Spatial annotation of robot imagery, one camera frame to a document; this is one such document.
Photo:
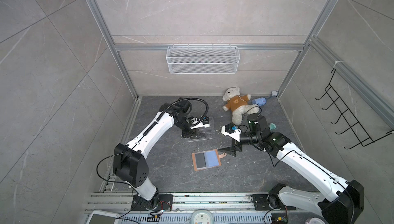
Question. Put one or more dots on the white wire mesh basket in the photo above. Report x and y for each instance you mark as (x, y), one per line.
(203, 59)

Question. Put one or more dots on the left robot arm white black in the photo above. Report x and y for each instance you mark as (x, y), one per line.
(129, 163)

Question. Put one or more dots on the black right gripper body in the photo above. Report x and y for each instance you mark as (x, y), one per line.
(249, 138)

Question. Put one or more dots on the clear plastic card sleeves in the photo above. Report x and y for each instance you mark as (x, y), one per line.
(212, 159)

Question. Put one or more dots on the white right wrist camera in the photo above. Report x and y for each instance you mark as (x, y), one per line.
(232, 131)

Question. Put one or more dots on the aluminium rail front frame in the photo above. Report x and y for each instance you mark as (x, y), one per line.
(226, 208)

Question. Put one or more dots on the white teddy bear brown shirt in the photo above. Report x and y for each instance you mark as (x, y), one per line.
(238, 104)

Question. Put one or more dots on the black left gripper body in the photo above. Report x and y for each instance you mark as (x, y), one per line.
(185, 125)

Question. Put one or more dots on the white tablet device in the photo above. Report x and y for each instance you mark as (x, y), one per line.
(103, 217)

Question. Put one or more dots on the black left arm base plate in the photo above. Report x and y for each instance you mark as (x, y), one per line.
(158, 203)

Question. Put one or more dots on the clear acrylic tiered holder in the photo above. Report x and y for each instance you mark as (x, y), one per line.
(202, 133)

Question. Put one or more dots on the dark grey credit card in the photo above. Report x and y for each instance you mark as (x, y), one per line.
(200, 160)

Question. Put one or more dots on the black wire hook rack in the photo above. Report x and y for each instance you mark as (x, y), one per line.
(353, 124)

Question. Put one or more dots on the blue cat-shaped toy device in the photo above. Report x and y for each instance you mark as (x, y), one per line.
(259, 101)

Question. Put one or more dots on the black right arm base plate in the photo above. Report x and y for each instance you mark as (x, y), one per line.
(265, 202)

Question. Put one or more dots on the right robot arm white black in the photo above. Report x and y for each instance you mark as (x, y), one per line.
(337, 200)

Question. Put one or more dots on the white round timer device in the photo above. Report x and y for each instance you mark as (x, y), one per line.
(202, 217)

